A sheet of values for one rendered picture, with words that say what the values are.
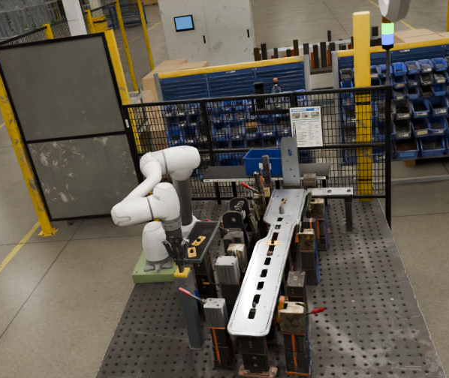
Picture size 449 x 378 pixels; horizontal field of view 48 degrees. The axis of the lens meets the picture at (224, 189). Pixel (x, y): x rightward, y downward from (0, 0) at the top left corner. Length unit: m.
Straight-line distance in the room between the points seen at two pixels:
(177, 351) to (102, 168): 2.86
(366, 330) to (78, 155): 3.45
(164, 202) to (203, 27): 7.44
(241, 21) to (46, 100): 5.04
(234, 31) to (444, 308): 6.68
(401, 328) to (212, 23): 7.50
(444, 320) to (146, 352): 2.09
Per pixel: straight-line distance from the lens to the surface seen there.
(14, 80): 5.17
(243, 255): 2.59
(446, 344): 3.65
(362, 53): 3.39
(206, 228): 2.66
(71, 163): 5.23
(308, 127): 3.50
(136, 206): 2.14
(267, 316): 2.27
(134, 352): 2.71
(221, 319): 2.30
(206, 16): 9.39
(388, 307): 2.78
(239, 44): 9.38
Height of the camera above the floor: 2.46
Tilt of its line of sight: 25 degrees down
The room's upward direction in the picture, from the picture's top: 9 degrees counter-clockwise
